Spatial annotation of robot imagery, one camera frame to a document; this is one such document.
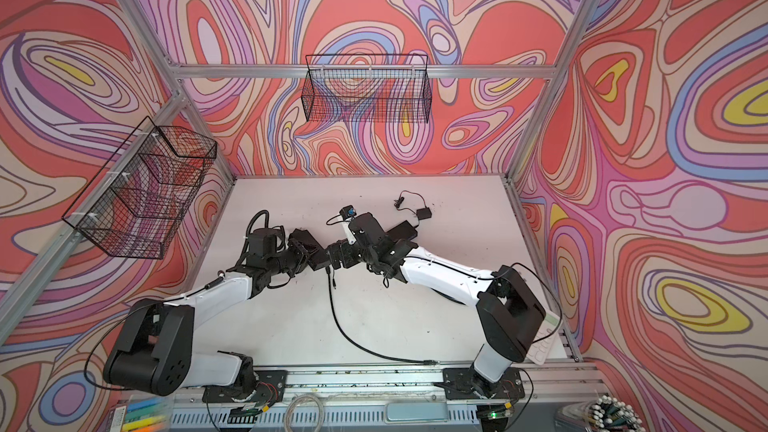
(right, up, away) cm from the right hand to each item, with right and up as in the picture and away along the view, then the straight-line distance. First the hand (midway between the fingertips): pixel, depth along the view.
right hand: (343, 252), depth 82 cm
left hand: (-7, +1, +6) cm, 9 cm away
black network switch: (+18, +4, +19) cm, 27 cm away
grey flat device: (+19, -35, -14) cm, 42 cm away
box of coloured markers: (-46, -37, -12) cm, 60 cm away
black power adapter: (+26, +10, +26) cm, 38 cm away
